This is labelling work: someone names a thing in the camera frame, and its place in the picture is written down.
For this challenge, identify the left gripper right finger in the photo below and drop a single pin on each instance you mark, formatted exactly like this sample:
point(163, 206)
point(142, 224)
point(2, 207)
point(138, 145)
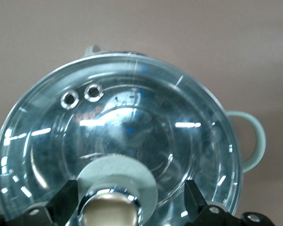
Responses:
point(202, 215)

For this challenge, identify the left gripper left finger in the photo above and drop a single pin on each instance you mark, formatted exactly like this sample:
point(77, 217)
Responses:
point(52, 212)

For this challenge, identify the glass pot lid with knob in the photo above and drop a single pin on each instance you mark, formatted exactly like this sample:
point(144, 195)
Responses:
point(132, 113)

